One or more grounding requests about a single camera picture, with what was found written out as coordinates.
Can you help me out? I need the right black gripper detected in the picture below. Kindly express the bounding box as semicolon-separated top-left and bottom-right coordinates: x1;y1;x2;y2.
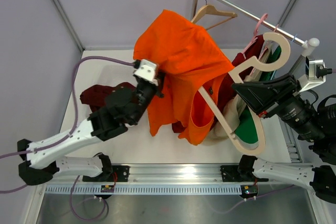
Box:
230;72;325;142

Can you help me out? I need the beige plastic hanger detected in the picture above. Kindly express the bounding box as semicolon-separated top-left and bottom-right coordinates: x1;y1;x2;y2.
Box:
198;31;291;156

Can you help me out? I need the red t shirt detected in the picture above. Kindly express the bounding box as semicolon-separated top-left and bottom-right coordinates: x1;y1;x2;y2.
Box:
171;34;268;134

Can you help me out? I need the maroon t shirt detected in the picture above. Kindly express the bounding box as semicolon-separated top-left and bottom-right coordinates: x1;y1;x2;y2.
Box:
80;82;135;112

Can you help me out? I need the orange t shirt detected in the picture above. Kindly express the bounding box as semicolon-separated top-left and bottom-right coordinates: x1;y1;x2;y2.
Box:
133;10;234;145

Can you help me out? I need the pink plastic hanger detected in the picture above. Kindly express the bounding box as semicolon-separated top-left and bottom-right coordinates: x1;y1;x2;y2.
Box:
242;13;268;58

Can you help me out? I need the wooden hanger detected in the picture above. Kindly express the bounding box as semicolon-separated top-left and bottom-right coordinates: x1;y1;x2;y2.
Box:
191;1;238;30

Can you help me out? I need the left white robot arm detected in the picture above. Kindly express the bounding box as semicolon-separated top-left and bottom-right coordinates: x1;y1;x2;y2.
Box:
17;72;165;186

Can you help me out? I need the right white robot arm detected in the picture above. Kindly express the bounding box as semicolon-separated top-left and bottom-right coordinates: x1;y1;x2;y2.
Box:
232;74;335;204

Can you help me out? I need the beige t shirt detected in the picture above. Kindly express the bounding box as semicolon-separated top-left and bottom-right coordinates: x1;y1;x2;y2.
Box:
198;56;281;155

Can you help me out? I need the green t shirt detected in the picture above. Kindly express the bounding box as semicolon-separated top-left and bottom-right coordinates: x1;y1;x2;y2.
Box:
235;43;281;150

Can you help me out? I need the clear plastic basket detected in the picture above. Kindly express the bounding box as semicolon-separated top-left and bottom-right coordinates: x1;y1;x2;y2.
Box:
97;65;136;87

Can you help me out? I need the metal clothes rack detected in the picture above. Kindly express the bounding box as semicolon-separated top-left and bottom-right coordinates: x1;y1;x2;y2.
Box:
191;0;320;78

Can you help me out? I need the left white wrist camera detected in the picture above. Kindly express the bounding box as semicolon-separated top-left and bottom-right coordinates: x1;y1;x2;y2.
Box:
133;59;159;86

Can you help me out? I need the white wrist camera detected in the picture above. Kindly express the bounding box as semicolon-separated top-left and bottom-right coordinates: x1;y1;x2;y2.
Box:
298;56;333;93
133;59;159;86

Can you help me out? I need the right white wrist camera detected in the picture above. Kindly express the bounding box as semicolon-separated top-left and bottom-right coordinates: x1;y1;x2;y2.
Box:
298;56;333;93

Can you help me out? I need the aluminium mounting rail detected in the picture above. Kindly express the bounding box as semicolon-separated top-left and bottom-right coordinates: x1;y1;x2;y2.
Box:
52;163;319;184

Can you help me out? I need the white slotted cable duct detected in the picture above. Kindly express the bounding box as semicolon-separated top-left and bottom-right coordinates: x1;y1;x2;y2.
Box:
45;184;242;195

